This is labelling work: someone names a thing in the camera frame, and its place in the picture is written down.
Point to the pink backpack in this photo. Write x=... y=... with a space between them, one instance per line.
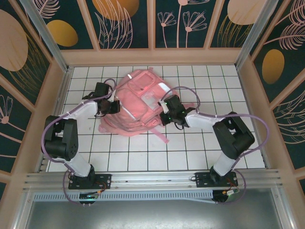
x=133 y=105

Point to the aluminium corner post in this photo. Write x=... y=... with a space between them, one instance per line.
x=45 y=35
x=257 y=35

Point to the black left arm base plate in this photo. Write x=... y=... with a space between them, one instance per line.
x=104 y=181

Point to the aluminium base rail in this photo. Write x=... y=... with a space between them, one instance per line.
x=152 y=177

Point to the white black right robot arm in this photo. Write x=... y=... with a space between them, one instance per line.
x=202 y=120

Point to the grey metal panel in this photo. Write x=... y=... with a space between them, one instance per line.
x=152 y=214

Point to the small electronics board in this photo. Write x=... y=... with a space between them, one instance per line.
x=230 y=192
x=89 y=196

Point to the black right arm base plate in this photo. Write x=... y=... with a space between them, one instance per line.
x=202 y=179

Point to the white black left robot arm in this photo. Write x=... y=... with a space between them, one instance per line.
x=81 y=109

